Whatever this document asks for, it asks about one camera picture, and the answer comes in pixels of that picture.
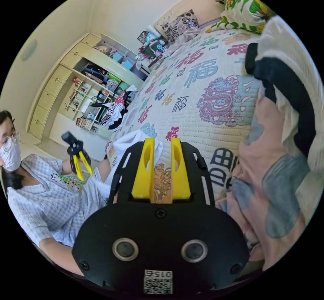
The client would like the black and white clothes heap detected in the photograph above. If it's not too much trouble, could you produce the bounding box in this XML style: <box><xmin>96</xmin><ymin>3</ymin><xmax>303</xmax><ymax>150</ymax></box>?
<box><xmin>90</xmin><ymin>84</ymin><xmax>138</xmax><ymax>131</ymax></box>

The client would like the cluttered bedside table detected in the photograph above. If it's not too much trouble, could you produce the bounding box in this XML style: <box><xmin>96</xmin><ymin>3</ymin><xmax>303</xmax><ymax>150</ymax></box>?
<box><xmin>134</xmin><ymin>26</ymin><xmax>170</xmax><ymax>69</ymax></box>

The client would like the bed with printed quilt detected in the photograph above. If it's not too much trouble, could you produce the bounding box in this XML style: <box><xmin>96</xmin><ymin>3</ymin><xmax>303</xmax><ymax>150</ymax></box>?
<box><xmin>104</xmin><ymin>0</ymin><xmax>280</xmax><ymax>206</ymax></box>

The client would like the pile of clothes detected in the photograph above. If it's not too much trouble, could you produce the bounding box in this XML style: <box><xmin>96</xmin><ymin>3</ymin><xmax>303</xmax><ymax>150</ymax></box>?
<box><xmin>217</xmin><ymin>16</ymin><xmax>320</xmax><ymax>273</ymax></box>

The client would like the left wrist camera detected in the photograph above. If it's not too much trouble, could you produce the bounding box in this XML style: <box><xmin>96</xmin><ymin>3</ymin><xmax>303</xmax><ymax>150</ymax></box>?
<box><xmin>61</xmin><ymin>131</ymin><xmax>75</xmax><ymax>145</ymax></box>

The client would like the person's body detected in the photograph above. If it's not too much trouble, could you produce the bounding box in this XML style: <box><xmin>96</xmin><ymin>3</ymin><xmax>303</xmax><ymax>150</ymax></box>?
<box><xmin>0</xmin><ymin>110</ymin><xmax>112</xmax><ymax>251</ymax></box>

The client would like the white t-shirt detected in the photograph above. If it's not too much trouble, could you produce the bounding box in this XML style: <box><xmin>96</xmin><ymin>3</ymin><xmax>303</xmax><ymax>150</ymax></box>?
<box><xmin>104</xmin><ymin>129</ymin><xmax>165</xmax><ymax>206</ymax></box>

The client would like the brown flowered pillow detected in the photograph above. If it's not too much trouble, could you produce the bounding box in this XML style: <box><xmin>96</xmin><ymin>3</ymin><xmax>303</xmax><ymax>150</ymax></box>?
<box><xmin>160</xmin><ymin>9</ymin><xmax>200</xmax><ymax>43</ymax></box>

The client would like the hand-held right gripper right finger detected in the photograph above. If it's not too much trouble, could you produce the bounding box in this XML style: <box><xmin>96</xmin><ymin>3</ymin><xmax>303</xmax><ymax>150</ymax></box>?
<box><xmin>170</xmin><ymin>138</ymin><xmax>191</xmax><ymax>200</ymax></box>

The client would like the green flowered rolled blanket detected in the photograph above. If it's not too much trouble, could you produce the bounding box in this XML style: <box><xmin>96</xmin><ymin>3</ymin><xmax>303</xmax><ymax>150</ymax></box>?
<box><xmin>205</xmin><ymin>0</ymin><xmax>277</xmax><ymax>34</ymax></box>

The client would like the cream cupboard with shelves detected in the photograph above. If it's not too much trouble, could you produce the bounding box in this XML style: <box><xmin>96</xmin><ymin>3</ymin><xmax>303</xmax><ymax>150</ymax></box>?
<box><xmin>26</xmin><ymin>33</ymin><xmax>152</xmax><ymax>141</ymax></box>

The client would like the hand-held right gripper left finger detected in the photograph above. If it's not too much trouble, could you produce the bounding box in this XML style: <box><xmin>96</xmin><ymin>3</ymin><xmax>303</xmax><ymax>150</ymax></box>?
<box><xmin>131</xmin><ymin>138</ymin><xmax>155</xmax><ymax>200</ymax></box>

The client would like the person's right forearm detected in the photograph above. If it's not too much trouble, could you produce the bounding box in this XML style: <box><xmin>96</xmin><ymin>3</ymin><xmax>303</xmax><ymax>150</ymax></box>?
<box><xmin>39</xmin><ymin>237</ymin><xmax>85</xmax><ymax>277</ymax></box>

